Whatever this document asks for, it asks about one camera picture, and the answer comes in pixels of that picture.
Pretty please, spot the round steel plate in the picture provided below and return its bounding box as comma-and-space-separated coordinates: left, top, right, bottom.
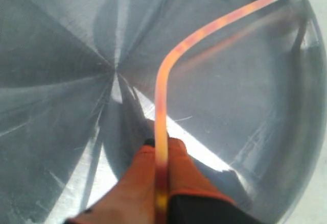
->
1, 0, 326, 223

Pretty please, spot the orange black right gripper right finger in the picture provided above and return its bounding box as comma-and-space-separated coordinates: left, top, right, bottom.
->
167, 138, 260, 223

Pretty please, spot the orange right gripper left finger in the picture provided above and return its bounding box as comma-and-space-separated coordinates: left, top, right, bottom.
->
65, 139, 155, 223

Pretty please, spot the thin orange straw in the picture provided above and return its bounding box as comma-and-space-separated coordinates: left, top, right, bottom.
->
154, 0, 279, 223

